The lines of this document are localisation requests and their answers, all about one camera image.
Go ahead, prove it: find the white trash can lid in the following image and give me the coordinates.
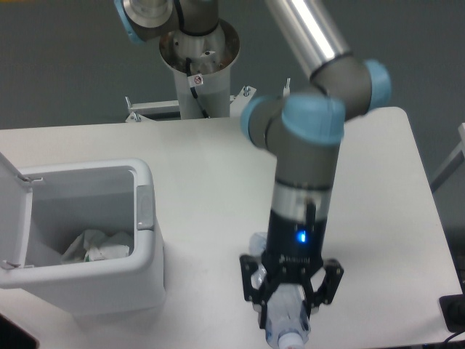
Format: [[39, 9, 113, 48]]
[[1, 154, 33, 270]]

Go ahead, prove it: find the white paper carton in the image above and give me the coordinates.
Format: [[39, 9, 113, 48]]
[[84, 231, 133, 262]]

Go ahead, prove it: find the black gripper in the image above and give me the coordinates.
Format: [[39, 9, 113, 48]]
[[239, 211, 344, 329]]

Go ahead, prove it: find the black device at right edge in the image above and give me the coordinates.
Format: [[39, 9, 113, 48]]
[[439, 294, 464, 332]]

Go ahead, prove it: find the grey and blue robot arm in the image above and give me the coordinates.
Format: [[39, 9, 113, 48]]
[[115, 1, 392, 329]]

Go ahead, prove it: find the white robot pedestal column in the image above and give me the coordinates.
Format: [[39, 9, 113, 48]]
[[159, 20, 240, 120]]

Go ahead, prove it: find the white frame at right edge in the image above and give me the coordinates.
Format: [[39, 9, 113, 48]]
[[429, 123, 464, 193]]

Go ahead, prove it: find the white plastic trash can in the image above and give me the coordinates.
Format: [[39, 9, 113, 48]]
[[1, 159, 166, 315]]

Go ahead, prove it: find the black cable on pedestal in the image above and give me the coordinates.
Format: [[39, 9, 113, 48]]
[[185, 57, 211, 119]]

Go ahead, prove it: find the dark object bottom left corner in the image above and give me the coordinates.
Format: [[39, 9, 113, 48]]
[[1, 315, 39, 349]]

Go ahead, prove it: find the crushed clear plastic bottle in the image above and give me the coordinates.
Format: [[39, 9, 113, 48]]
[[248, 233, 310, 348]]

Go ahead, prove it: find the white metal base frame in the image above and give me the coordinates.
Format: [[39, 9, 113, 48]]
[[125, 85, 257, 123]]

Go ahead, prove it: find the crumpled paper inside bin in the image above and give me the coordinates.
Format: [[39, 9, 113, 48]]
[[60, 229, 108, 265]]

